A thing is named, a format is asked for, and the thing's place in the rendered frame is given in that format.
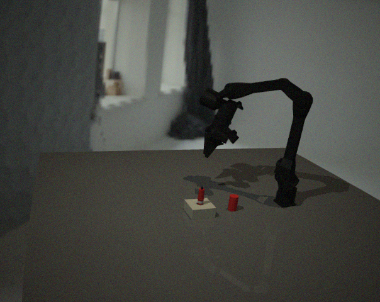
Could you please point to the cream block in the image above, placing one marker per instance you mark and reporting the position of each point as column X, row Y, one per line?
column 195, row 211

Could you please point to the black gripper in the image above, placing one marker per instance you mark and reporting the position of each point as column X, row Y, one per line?
column 215, row 136

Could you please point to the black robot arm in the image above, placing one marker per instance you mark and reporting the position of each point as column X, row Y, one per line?
column 302, row 101

